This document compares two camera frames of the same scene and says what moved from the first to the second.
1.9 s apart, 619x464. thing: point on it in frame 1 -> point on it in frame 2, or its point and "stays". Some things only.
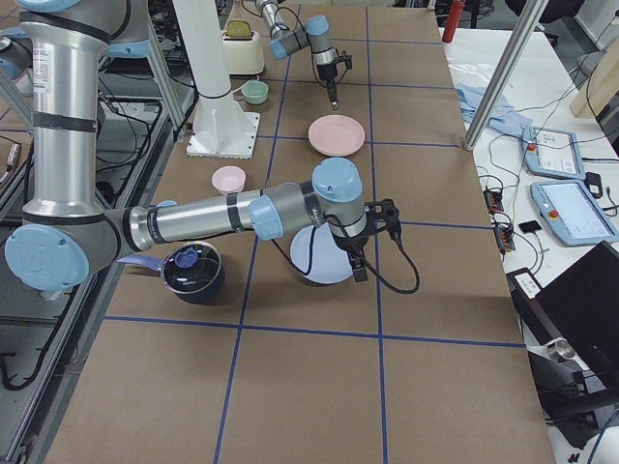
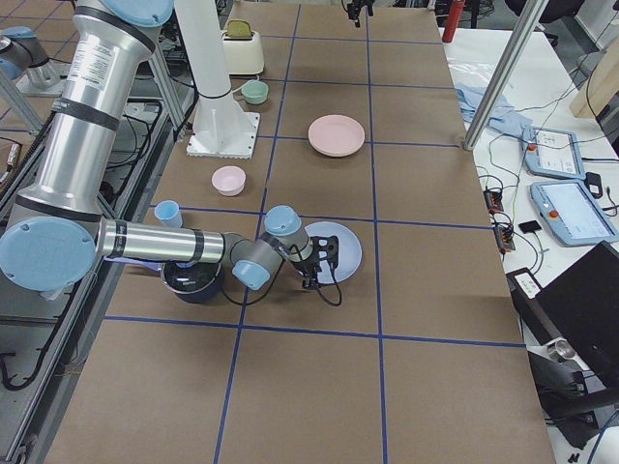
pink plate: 337,135 stays
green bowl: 254,91 stays
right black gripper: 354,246 -> 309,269
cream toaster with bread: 243,46 stays
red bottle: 454,20 stays
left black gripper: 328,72 -> 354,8
